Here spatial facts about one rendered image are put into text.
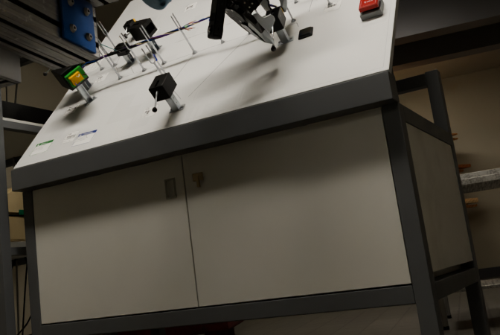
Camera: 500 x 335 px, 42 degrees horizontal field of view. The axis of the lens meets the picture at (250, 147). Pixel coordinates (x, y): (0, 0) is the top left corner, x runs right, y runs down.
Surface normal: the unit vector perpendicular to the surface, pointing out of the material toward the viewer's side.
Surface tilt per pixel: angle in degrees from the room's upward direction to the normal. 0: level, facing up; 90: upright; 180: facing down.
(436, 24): 90
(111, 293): 90
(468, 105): 90
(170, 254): 90
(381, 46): 48
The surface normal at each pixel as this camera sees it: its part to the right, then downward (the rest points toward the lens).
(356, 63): -0.44, -0.72
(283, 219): -0.47, -0.11
